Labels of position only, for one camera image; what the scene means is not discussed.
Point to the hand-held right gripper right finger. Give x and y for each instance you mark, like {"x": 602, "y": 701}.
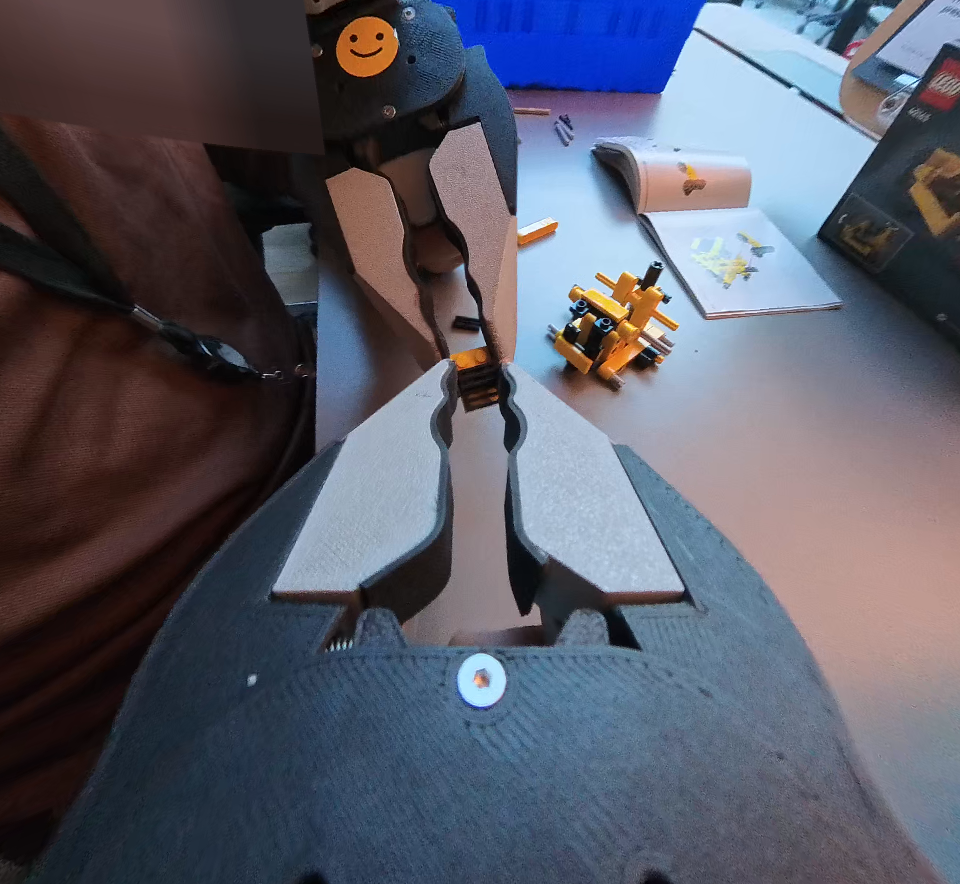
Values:
{"x": 585, "y": 516}

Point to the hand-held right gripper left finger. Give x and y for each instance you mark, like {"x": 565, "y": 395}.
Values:
{"x": 375, "y": 509}

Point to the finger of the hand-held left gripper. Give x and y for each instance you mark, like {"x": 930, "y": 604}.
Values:
{"x": 367, "y": 223}
{"x": 476, "y": 193}

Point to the black lego grille tile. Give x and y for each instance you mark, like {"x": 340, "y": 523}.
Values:
{"x": 465, "y": 323}

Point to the yellow lego vehicle model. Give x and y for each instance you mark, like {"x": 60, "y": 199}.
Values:
{"x": 581, "y": 359}

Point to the yellow black lego brick assembly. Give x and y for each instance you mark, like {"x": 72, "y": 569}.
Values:
{"x": 480, "y": 389}

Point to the yellow lego beam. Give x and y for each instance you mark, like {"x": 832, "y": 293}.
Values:
{"x": 538, "y": 229}

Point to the tan lego axle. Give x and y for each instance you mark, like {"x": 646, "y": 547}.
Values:
{"x": 532, "y": 111}

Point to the dark grey lego pins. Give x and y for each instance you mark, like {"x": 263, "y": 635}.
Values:
{"x": 564, "y": 130}

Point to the lego instruction booklet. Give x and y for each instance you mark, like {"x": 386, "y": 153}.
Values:
{"x": 750, "y": 284}

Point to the dark lego set box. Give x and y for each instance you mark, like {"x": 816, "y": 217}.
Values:
{"x": 900, "y": 246}

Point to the person's left hand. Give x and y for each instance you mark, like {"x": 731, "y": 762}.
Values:
{"x": 439, "y": 246}

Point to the blue plastic bin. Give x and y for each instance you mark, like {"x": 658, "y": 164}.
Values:
{"x": 562, "y": 36}

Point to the person's brown shirt torso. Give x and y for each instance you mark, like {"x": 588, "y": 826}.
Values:
{"x": 112, "y": 486}

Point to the round wooden display board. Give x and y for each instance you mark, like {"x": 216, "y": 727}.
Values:
{"x": 862, "y": 88}

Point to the printed instruction sheet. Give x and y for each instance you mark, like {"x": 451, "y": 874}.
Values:
{"x": 930, "y": 28}

